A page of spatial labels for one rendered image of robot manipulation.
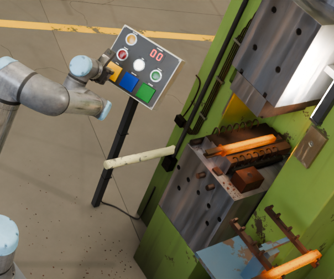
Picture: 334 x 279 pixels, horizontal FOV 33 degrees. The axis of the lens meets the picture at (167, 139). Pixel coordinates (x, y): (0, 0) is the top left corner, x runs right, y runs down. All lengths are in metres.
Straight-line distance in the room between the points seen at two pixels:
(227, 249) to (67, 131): 1.76
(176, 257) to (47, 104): 1.35
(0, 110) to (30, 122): 1.96
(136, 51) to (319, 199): 1.10
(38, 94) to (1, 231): 0.55
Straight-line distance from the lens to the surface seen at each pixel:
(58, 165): 3.69
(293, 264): 2.27
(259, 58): 2.40
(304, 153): 2.46
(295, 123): 2.94
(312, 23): 2.22
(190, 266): 2.92
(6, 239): 2.15
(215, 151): 2.57
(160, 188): 3.30
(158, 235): 3.07
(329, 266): 3.16
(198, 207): 2.74
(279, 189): 2.62
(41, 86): 1.91
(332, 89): 2.31
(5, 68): 1.95
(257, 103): 2.43
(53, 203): 3.46
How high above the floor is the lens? 2.56
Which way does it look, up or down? 38 degrees down
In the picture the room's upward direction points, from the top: 24 degrees clockwise
